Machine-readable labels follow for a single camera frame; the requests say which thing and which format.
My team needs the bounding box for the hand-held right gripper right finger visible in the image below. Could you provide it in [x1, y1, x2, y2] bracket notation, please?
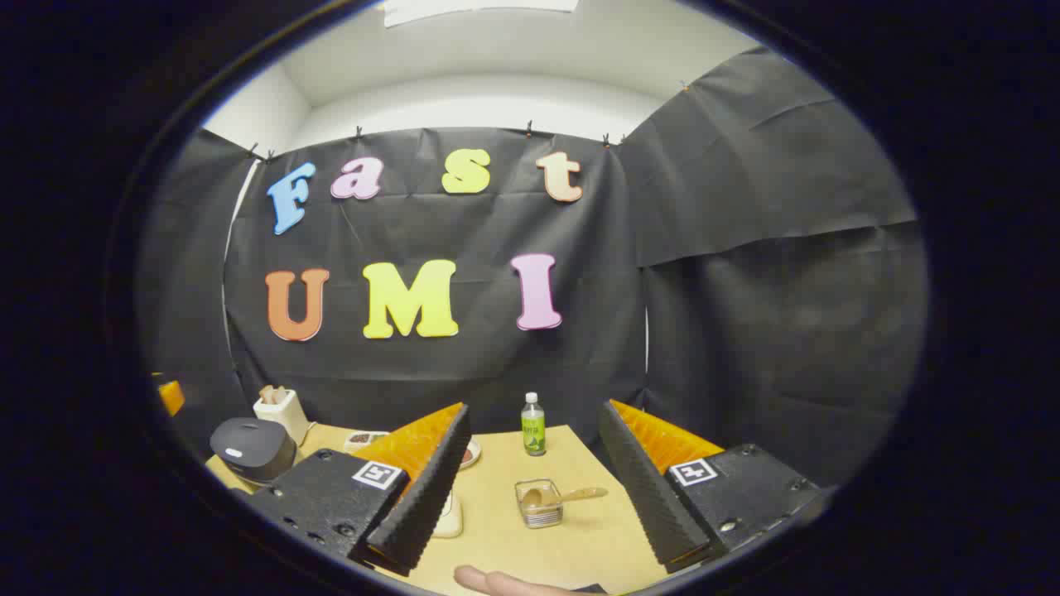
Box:
[598, 399, 829, 574]

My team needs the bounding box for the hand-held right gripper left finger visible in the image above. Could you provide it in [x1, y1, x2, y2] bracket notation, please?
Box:
[232, 401, 473, 578]

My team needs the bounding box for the clear rice container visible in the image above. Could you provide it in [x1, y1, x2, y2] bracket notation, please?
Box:
[431, 490, 465, 539]

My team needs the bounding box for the dark grey rice cooker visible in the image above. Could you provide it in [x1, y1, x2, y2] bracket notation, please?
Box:
[210, 417, 297, 485]

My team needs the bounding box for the clear chopstick holder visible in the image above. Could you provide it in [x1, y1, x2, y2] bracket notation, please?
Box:
[514, 478, 565, 529]

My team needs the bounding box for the green drink bottle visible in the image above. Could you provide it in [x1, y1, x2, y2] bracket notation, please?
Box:
[521, 392, 547, 457]

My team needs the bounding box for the black backdrop cloth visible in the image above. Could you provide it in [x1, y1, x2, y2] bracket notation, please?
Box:
[137, 46, 928, 489]

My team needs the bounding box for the large ceiling light panel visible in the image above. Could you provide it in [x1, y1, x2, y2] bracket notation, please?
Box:
[383, 0, 581, 28]

